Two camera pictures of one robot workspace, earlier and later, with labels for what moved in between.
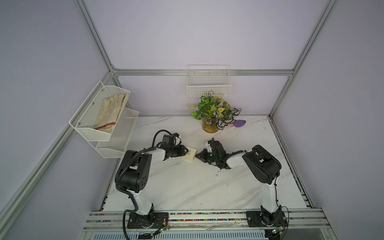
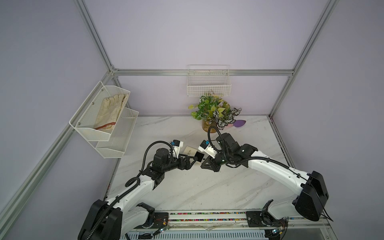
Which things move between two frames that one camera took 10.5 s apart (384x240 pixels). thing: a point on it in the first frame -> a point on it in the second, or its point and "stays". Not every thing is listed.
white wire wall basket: x=208 y=80 stays
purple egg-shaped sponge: x=239 y=123 stays
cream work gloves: x=110 y=109 stays
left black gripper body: x=178 y=151 -> x=177 y=163
